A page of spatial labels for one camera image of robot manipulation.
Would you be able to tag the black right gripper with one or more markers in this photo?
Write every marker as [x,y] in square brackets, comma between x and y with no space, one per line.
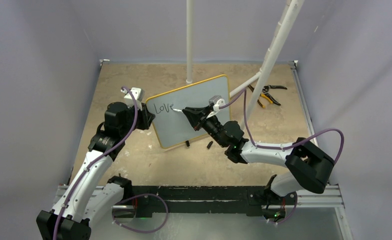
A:
[197,116]

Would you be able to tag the yellow-framed whiteboard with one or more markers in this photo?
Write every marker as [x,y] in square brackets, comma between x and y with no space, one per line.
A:
[173,128]

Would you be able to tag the yellow-handled pliers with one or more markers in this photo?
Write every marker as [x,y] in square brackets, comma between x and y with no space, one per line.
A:
[269,98]

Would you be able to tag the black marker cap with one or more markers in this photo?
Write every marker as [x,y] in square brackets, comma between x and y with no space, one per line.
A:
[209,145]

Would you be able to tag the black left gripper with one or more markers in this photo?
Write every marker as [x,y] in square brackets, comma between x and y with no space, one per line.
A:
[146,117]

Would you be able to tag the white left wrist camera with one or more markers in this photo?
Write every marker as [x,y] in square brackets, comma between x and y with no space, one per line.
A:
[134,93]

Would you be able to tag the right metal corner bracket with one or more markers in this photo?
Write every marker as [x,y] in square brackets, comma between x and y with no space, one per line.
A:
[293,64]

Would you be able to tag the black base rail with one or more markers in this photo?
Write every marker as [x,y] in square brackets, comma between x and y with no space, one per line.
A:
[253,201]

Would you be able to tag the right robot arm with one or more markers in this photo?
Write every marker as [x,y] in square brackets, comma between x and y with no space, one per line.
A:
[309,167]

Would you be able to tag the metal corner bracket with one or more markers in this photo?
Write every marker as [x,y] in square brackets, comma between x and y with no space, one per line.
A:
[293,64]
[104,62]

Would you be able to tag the white PVC pipe frame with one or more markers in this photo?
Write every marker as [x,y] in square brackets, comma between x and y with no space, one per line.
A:
[239,31]

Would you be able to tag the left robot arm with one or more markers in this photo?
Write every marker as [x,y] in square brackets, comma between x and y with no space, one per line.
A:
[78,210]

